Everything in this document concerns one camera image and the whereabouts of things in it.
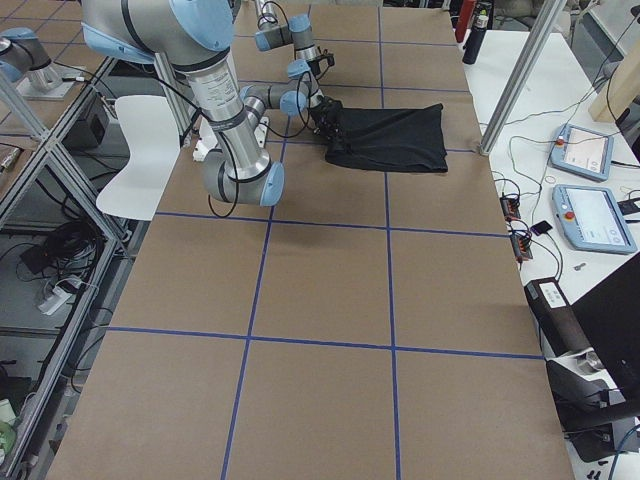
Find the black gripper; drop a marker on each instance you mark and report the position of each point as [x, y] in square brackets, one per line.
[328, 121]
[314, 67]

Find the black printed t-shirt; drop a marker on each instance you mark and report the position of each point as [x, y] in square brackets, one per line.
[393, 140]

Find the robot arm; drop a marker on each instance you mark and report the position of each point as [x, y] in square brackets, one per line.
[275, 29]
[196, 37]

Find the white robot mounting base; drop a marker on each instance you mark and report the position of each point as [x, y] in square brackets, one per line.
[246, 140]

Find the black steel-capped water bottle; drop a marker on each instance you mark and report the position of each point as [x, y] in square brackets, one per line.
[474, 42]

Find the yellow-green labelled bottle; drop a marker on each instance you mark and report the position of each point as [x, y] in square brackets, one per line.
[482, 15]

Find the white plastic chair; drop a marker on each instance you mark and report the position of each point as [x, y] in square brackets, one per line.
[153, 140]

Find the left orange-port hub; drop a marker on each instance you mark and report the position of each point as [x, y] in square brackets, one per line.
[510, 208]

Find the brown paper table cover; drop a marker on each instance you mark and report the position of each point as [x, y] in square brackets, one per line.
[369, 326]

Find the left teach pendant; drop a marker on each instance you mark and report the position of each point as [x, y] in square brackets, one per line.
[582, 152]

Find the teach pendant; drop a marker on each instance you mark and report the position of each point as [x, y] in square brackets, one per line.
[591, 219]
[582, 152]

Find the right teach pendant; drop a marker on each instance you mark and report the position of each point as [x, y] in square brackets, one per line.
[591, 219]

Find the white power strip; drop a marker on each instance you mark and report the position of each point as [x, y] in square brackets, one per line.
[59, 295]

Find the black monitor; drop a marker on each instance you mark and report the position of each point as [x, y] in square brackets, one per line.
[609, 316]

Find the aluminium frame post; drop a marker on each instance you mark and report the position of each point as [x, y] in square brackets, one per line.
[533, 46]

